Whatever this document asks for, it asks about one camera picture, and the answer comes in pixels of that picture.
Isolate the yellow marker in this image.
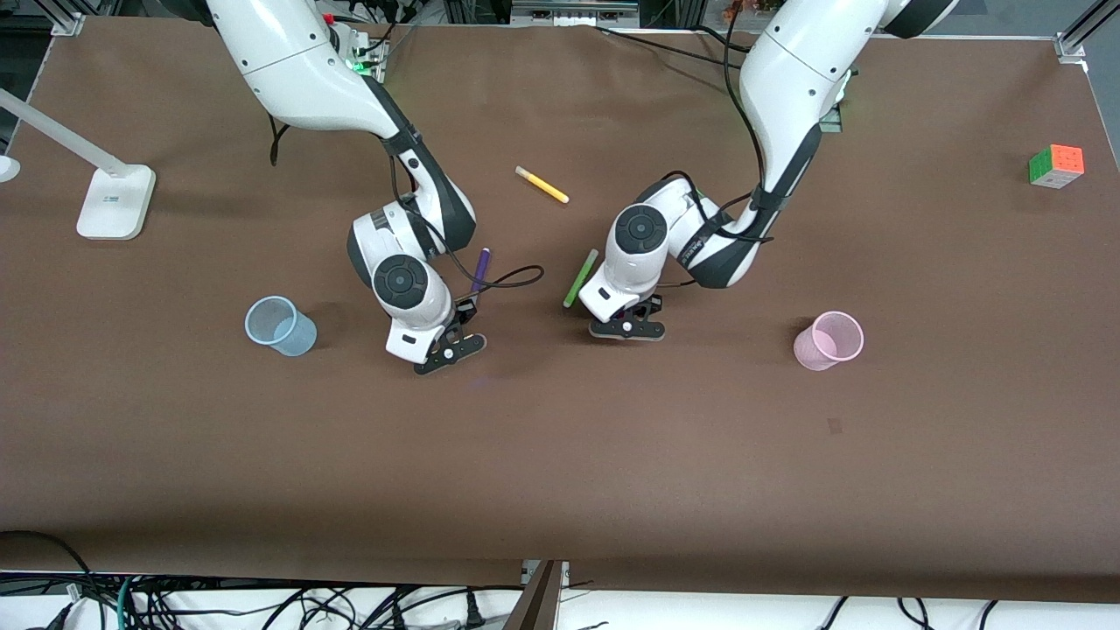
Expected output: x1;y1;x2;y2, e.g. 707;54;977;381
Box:
514;165;571;205

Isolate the green marker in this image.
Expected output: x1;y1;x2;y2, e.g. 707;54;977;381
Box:
563;248;600;309

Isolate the blue plastic cup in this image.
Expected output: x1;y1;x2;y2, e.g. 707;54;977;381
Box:
244;296;319;358

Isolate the black cable on table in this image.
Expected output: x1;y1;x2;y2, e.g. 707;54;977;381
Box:
595;24;755;67

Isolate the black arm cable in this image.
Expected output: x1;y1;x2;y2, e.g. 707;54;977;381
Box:
661;0;781;244
388;156;545;291

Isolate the black looped floor cable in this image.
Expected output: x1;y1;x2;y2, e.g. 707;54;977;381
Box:
0;529;93;630

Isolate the white desk lamp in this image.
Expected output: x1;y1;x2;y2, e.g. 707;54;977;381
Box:
0;87;158;242

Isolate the aluminium profile post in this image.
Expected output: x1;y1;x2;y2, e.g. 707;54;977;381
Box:
503;560;571;630

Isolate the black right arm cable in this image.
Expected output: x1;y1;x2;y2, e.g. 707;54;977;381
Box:
388;156;545;291

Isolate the colourful puzzle cube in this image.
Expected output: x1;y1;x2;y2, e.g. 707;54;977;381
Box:
1028;143;1086;190

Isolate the grey metal bracket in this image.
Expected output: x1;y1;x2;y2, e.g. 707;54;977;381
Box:
511;0;641;27

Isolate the pink plastic cup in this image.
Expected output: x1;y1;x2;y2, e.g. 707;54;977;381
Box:
793;311;865;372

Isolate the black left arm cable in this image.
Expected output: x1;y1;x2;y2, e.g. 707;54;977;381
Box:
661;0;781;244

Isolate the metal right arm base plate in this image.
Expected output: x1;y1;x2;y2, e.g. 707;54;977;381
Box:
346;26;390;84

